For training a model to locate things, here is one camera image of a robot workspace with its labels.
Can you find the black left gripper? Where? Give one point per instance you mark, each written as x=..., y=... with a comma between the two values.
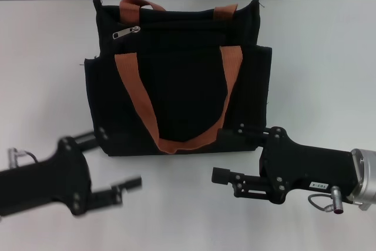
x=44, y=180

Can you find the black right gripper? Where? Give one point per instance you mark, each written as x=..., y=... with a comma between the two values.
x=308, y=165

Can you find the silver zipper pull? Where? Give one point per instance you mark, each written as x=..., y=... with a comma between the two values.
x=126, y=32

